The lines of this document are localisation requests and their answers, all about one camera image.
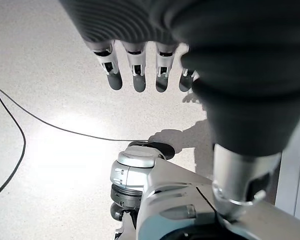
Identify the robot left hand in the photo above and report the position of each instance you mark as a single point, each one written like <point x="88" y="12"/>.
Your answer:
<point x="215" y="37"/>

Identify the silver robot left leg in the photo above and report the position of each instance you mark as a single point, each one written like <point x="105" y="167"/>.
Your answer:
<point x="170" y="195"/>

